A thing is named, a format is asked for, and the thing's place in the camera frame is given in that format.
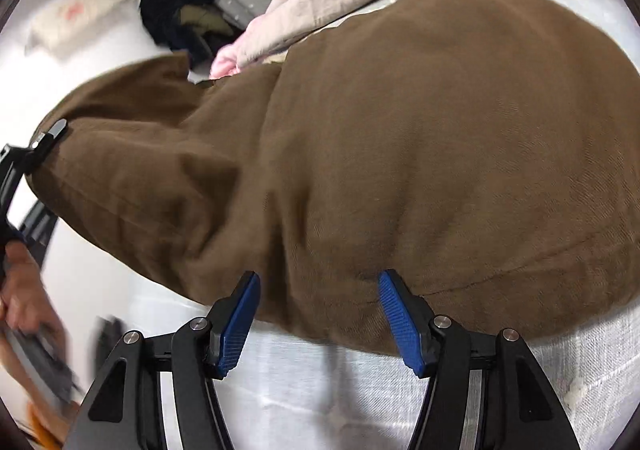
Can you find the dark blurred object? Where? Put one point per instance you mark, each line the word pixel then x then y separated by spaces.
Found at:
pixel 107 335

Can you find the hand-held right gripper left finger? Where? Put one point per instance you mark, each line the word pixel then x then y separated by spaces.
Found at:
pixel 240 325

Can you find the black garment olive lining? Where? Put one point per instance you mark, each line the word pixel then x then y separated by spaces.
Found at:
pixel 170 5

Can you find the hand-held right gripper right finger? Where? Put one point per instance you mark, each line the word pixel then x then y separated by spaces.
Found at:
pixel 400 325

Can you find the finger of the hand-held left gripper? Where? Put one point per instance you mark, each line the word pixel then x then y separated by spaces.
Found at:
pixel 50 134

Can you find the brown coat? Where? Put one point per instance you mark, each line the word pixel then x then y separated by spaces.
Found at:
pixel 400 155

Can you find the white packet red print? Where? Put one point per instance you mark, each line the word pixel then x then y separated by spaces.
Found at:
pixel 75 15

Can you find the person's left hand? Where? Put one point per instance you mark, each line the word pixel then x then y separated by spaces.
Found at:
pixel 27 285

